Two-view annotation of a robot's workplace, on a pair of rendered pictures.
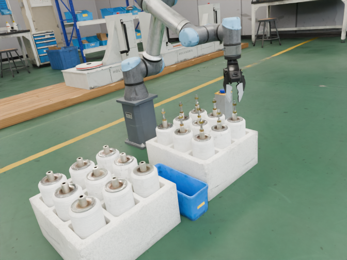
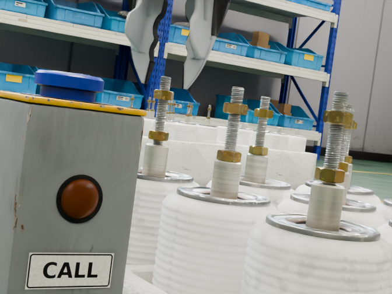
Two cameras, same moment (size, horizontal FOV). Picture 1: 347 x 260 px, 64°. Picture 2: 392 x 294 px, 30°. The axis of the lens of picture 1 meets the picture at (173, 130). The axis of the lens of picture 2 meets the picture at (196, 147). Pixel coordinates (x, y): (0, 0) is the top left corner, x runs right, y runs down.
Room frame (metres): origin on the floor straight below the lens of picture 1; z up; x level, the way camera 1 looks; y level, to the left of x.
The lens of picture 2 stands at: (1.88, -0.16, 0.32)
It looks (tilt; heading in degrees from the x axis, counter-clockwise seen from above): 3 degrees down; 189
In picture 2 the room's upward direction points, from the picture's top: 8 degrees clockwise
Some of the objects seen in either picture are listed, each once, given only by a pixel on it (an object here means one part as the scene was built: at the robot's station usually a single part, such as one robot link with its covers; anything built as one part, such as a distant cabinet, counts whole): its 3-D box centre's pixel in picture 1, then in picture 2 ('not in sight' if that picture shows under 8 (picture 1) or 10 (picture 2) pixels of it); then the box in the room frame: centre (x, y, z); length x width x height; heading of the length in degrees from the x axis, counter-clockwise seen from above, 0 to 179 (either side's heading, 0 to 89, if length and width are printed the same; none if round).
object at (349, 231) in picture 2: (197, 111); (322, 228); (1.39, -0.14, 0.25); 0.08 x 0.08 x 0.01
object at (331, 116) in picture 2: not in sight; (338, 118); (1.39, -0.14, 0.33); 0.02 x 0.02 x 0.01; 48
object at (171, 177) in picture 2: (234, 119); (153, 175); (1.21, -0.30, 0.25); 0.08 x 0.08 x 0.01
